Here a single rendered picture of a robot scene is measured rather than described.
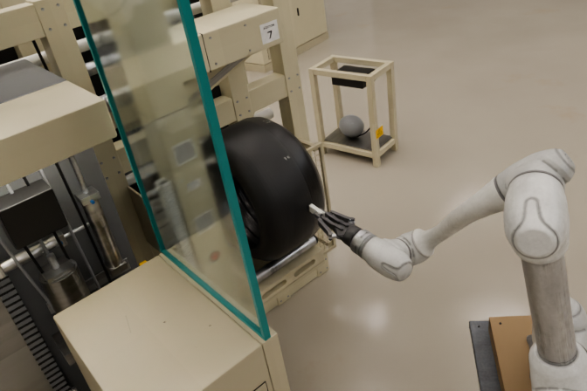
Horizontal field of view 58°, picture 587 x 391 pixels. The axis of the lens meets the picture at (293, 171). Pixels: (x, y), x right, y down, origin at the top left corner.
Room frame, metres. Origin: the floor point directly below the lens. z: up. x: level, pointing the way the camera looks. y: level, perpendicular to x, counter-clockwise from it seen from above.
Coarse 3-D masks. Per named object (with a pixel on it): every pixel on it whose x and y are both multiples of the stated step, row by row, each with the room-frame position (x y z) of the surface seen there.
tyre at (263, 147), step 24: (240, 120) 1.96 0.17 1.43; (240, 144) 1.74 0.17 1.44; (264, 144) 1.74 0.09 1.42; (288, 144) 1.75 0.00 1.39; (240, 168) 1.66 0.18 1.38; (264, 168) 1.65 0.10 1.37; (288, 168) 1.67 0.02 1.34; (312, 168) 1.71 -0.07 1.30; (240, 192) 2.06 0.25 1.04; (264, 192) 1.60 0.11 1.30; (288, 192) 1.62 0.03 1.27; (312, 192) 1.66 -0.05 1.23; (264, 216) 1.58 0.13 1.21; (288, 216) 1.58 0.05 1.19; (312, 216) 1.64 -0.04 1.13; (264, 240) 1.60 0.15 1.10; (288, 240) 1.58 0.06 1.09
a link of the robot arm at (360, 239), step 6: (360, 234) 1.43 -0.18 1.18; (366, 234) 1.42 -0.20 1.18; (372, 234) 1.42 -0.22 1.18; (354, 240) 1.41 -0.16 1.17; (360, 240) 1.40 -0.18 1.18; (366, 240) 1.39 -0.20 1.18; (354, 246) 1.41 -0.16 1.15; (360, 246) 1.39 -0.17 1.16; (354, 252) 1.41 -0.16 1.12; (360, 252) 1.38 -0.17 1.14
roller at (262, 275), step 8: (312, 240) 1.79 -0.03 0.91; (296, 248) 1.74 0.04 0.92; (304, 248) 1.75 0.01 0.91; (288, 256) 1.71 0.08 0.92; (296, 256) 1.72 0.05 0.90; (272, 264) 1.67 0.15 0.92; (280, 264) 1.68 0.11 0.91; (256, 272) 1.63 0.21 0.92; (264, 272) 1.63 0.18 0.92; (272, 272) 1.65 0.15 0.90
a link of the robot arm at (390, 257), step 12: (372, 240) 1.39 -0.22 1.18; (384, 240) 1.38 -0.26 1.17; (396, 240) 1.40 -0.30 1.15; (372, 252) 1.34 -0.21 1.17; (384, 252) 1.32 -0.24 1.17; (396, 252) 1.32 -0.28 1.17; (408, 252) 1.36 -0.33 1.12; (372, 264) 1.33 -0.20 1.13; (384, 264) 1.30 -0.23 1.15; (396, 264) 1.28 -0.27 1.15; (408, 264) 1.28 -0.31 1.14; (384, 276) 1.30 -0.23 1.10; (396, 276) 1.27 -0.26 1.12; (408, 276) 1.29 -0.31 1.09
